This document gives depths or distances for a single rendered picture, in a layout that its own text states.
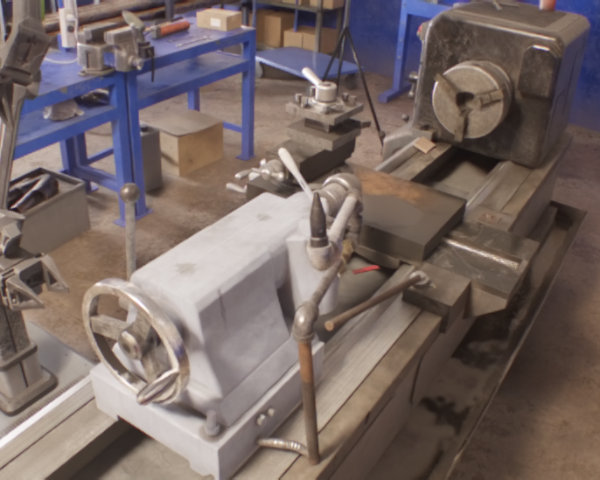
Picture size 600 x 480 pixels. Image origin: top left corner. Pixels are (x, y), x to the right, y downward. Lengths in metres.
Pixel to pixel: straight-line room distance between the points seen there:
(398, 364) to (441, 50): 1.35
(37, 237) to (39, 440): 2.12
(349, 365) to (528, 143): 1.29
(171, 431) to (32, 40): 0.81
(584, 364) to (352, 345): 1.68
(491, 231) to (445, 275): 0.30
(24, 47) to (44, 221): 1.99
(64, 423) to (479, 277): 1.03
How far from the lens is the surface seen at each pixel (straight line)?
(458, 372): 2.06
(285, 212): 1.22
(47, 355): 2.33
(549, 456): 2.48
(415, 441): 1.82
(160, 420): 1.13
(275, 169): 1.73
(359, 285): 1.80
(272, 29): 6.40
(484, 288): 1.62
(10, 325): 2.02
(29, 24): 1.40
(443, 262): 1.67
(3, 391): 2.15
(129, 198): 1.08
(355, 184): 1.44
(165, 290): 1.02
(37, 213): 3.25
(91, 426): 1.26
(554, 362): 2.88
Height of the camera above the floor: 1.75
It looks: 32 degrees down
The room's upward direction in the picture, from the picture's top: 3 degrees clockwise
